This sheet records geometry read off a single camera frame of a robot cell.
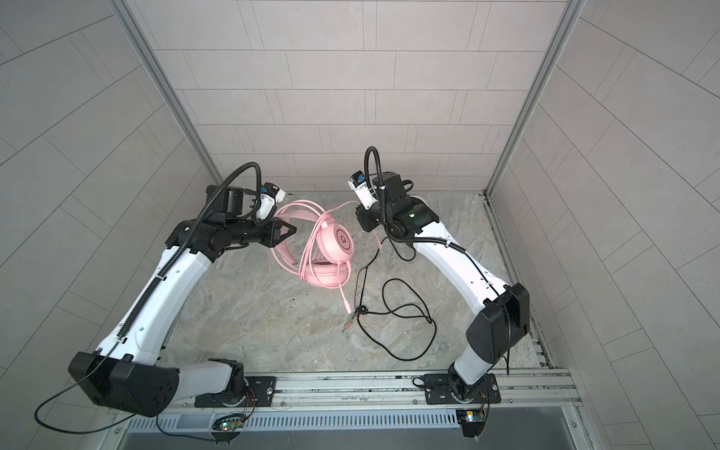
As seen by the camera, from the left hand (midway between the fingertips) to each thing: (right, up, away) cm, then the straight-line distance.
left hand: (300, 225), depth 71 cm
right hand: (+15, +5, +7) cm, 17 cm away
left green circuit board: (-14, -46, -7) cm, 49 cm away
